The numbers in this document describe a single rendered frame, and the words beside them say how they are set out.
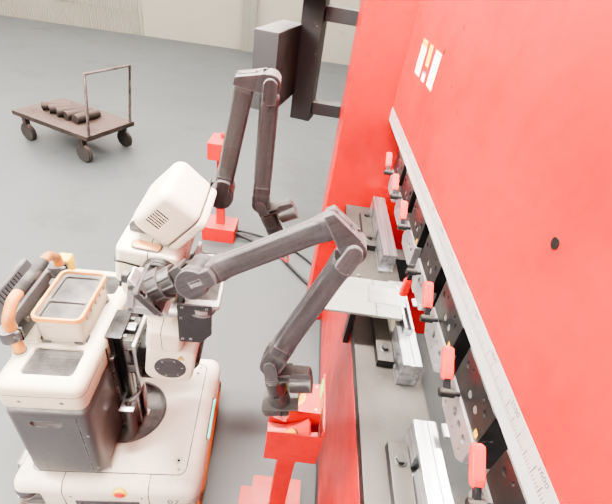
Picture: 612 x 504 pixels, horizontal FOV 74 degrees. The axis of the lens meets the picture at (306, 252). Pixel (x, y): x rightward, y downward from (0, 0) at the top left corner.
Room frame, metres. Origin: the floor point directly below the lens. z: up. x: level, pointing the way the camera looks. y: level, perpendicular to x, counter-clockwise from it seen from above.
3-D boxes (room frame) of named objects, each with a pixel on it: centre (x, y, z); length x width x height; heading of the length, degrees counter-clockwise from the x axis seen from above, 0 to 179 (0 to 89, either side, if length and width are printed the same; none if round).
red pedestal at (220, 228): (2.66, 0.70, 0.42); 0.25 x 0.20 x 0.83; 93
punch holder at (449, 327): (0.68, -0.37, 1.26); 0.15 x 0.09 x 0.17; 3
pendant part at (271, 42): (2.26, 0.31, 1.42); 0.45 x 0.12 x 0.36; 172
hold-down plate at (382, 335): (1.02, -0.30, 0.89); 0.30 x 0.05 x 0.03; 3
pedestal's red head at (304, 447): (0.73, -0.05, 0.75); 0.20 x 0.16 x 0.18; 3
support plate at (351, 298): (1.05, -0.21, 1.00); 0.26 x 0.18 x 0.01; 93
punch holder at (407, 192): (1.28, -0.34, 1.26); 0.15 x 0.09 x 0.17; 3
